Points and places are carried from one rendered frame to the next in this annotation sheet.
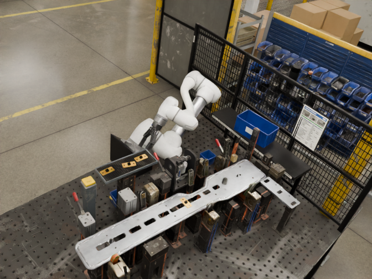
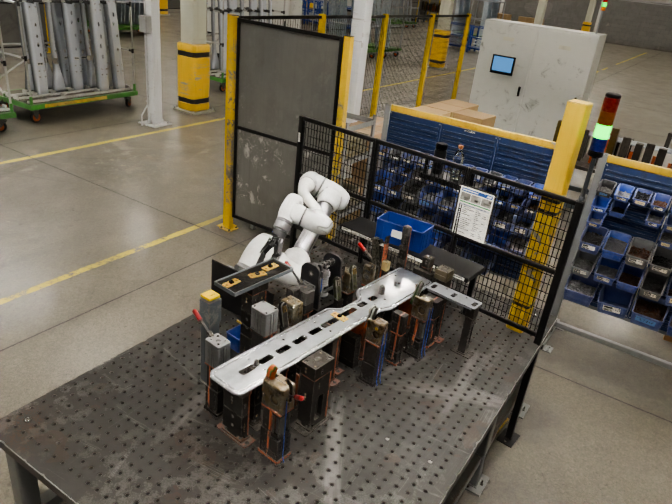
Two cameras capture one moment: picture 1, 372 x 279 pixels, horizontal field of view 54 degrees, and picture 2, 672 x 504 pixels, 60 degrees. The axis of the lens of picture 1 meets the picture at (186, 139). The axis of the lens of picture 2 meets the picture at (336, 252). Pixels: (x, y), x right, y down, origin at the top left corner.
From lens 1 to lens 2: 0.85 m
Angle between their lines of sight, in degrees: 14
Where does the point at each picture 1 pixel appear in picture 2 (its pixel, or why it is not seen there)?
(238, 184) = (400, 292)
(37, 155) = (80, 338)
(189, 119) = (322, 218)
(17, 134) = (40, 314)
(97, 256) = (244, 380)
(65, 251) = (182, 407)
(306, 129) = (469, 217)
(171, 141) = (297, 259)
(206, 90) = (331, 192)
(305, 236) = (496, 354)
